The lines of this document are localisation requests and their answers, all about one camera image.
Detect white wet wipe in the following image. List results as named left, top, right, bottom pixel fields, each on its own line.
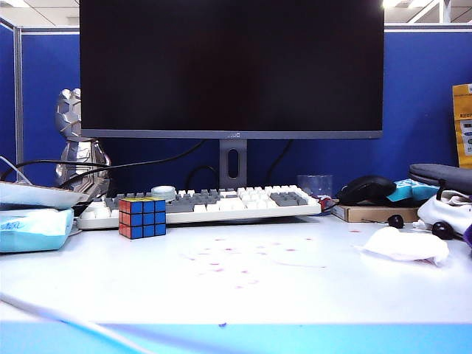
left=355, top=226, right=450, bottom=267

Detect light blue wet wipes pack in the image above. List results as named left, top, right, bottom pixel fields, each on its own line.
left=0, top=208, right=74, bottom=254

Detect white and grey keyboard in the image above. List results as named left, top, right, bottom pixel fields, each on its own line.
left=75, top=184, right=324, bottom=230

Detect clear adhesive tape roll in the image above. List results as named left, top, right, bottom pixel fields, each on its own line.
left=150, top=185, right=176, bottom=202

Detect clear glass cup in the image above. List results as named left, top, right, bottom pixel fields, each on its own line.
left=296, top=174, right=334, bottom=200

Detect Rubik's cube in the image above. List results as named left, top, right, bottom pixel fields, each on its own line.
left=118, top=197, right=167, bottom=240

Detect black computer monitor with stand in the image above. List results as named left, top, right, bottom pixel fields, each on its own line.
left=79, top=0, right=384, bottom=189

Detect black computer mouse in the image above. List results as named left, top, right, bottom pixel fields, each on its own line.
left=337, top=175, right=398, bottom=206

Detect flat brown cardboard box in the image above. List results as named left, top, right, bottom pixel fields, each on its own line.
left=330, top=202, right=421, bottom=223

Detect silver faceted figurine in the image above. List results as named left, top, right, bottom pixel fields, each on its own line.
left=54, top=88, right=111, bottom=196

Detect blue and white packet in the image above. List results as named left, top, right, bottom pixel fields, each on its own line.
left=386, top=178, right=442, bottom=203

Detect white cloth bag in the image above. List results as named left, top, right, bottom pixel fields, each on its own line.
left=412, top=190, right=472, bottom=237

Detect grey fabric pouch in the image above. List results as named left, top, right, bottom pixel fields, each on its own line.
left=408, top=163, right=472, bottom=196

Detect yellow printed package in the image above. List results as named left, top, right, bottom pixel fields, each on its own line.
left=451, top=83, right=472, bottom=169

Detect purple object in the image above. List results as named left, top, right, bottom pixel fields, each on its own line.
left=462, top=223, right=472, bottom=257

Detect looped black monitor cable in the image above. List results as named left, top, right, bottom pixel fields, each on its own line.
left=184, top=164, right=221, bottom=191

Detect short black monitor cable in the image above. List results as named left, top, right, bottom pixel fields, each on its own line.
left=265, top=139, right=295, bottom=185

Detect long black cable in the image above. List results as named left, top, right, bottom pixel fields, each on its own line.
left=0, top=139, right=207, bottom=181

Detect black cable by figurine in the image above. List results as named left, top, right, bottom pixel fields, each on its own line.
left=58, top=164, right=111, bottom=191

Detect white charging cable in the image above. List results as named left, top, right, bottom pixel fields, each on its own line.
left=0, top=156, right=156, bottom=354

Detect aluminium partition post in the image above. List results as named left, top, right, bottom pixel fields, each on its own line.
left=13, top=25, right=24, bottom=181

